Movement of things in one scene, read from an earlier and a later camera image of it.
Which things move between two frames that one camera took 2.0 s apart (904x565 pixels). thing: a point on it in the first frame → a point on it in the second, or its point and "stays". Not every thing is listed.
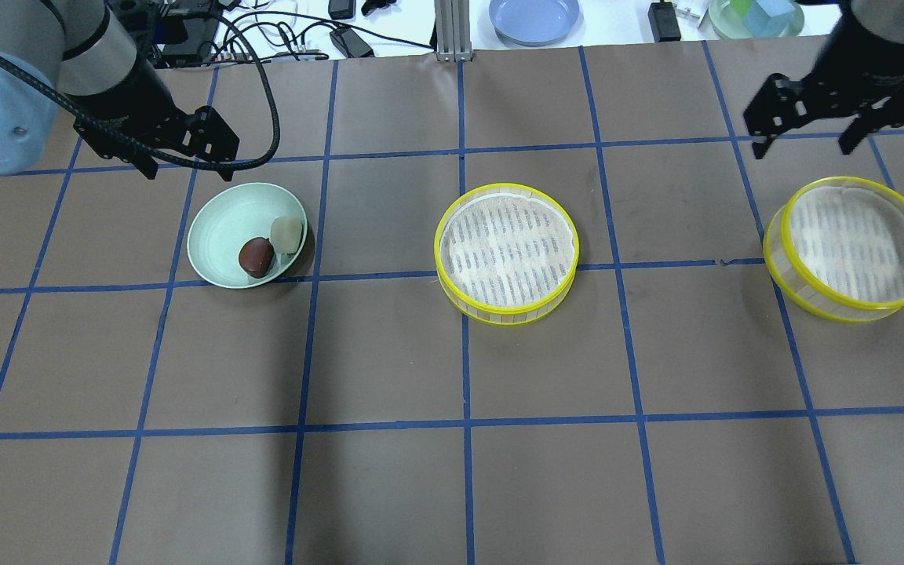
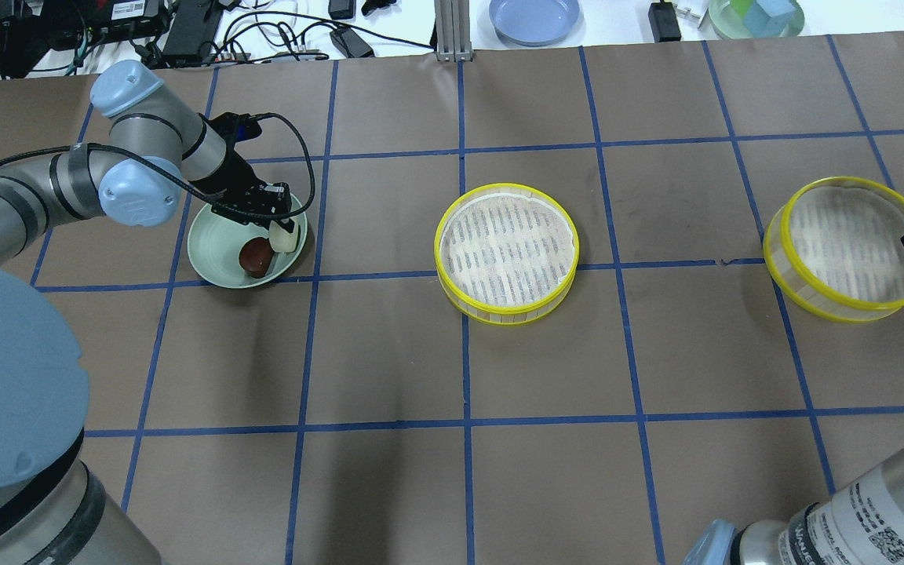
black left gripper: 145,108 → 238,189
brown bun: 256,256 stays
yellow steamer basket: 851,249 stays
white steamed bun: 286,233 stays
